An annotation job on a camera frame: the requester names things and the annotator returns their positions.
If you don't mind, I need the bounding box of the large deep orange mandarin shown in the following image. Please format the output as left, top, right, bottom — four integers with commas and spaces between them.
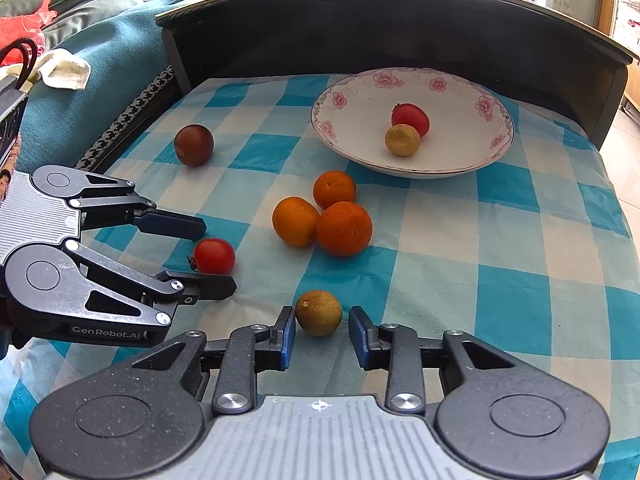
316, 200, 374, 258

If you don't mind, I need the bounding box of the dark curved wooden board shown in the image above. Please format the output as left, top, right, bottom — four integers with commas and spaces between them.
154, 0, 634, 152

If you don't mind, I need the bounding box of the bright red cherry tomato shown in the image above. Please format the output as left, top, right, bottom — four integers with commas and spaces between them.
192, 237, 237, 276

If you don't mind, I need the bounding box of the white towel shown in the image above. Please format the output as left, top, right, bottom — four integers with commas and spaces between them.
27, 48, 92, 92

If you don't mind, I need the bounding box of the small tan round fruit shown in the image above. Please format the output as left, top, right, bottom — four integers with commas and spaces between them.
384, 123, 422, 158
294, 289, 344, 337

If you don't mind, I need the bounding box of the light orange mandarin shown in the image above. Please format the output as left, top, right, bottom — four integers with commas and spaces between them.
271, 196, 321, 249

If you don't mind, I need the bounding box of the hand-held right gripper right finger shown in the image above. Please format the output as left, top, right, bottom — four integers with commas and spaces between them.
348, 306, 521, 416

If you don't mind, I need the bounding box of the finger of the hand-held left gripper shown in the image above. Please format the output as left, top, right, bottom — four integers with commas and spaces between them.
66, 170, 208, 241
61, 238, 238, 327

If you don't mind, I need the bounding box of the small orange mandarin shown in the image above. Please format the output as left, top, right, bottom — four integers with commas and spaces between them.
312, 170, 358, 210

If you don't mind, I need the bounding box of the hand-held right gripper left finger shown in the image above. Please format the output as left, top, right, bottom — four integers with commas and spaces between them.
125, 305, 297, 416

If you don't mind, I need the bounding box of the red cloth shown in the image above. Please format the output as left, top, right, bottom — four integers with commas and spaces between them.
0, 0, 54, 69

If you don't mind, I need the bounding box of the red tomato with stem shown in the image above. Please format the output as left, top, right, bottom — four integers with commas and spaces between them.
391, 102, 431, 138

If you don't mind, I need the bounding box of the white floral rimmed plate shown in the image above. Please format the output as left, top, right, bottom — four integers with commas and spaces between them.
310, 67, 516, 180

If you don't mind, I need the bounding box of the teal blanket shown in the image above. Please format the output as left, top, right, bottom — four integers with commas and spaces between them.
19, 0, 202, 172

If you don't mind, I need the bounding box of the black strap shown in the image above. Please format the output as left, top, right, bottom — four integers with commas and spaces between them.
0, 38, 39, 92

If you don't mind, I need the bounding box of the blue white checkered tablecloth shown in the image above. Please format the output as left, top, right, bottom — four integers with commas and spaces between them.
0, 72, 634, 480

